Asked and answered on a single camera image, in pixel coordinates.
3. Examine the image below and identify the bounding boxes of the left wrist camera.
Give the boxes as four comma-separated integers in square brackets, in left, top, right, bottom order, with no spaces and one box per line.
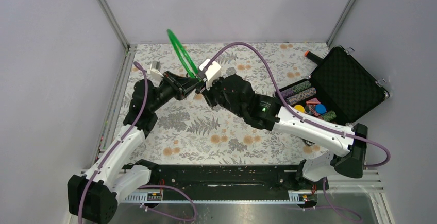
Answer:
[147,61,163,82]

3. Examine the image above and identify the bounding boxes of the black orange marker pen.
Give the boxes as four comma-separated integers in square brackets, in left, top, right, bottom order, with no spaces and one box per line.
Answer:
[304,50,323,65]

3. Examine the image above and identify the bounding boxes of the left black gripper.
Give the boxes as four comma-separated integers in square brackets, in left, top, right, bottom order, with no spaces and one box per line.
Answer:
[149,71,201,112]

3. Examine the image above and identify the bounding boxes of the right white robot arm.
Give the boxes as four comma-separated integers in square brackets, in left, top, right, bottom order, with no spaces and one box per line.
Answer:
[196,74,366,189]

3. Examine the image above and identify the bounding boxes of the green cable lock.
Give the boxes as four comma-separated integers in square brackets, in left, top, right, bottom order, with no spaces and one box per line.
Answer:
[166,29,199,80]

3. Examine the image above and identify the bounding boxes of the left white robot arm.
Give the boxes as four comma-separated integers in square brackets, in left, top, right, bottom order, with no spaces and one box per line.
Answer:
[67,71,198,223]

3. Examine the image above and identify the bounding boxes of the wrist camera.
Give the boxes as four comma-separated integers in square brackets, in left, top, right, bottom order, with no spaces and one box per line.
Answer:
[198,58,222,90]
[147,61,163,82]

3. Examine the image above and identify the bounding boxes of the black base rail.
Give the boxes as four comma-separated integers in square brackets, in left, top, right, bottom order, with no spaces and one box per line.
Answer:
[119,163,328,203]

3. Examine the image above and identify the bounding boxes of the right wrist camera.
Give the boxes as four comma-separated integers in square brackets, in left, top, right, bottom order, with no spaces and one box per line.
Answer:
[198,58,222,90]

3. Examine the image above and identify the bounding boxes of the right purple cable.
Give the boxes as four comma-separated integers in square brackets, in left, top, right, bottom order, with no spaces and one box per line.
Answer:
[205,42,391,168]

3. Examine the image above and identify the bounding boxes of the floral table mat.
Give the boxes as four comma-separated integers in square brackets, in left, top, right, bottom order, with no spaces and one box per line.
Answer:
[127,43,329,165]

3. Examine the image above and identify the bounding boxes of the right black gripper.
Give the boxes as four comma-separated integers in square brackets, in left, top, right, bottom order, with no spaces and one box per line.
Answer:
[197,75,245,118]

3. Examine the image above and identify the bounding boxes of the black poker chip case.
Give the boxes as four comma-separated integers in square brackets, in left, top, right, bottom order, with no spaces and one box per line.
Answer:
[279,46,390,125]

